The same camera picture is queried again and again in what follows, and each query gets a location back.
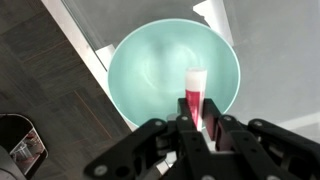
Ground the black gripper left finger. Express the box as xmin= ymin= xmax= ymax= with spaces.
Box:
xmin=83 ymin=97 xmax=214 ymax=180

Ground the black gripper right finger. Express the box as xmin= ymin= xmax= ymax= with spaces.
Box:
xmin=202 ymin=98 xmax=320 ymax=180

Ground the red and white marker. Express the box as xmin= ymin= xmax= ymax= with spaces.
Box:
xmin=184 ymin=66 xmax=208 ymax=131

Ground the teal bowl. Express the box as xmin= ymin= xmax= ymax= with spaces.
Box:
xmin=107 ymin=18 xmax=242 ymax=128

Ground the white tape patch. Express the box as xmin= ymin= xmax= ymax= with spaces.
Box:
xmin=192 ymin=0 xmax=235 ymax=47

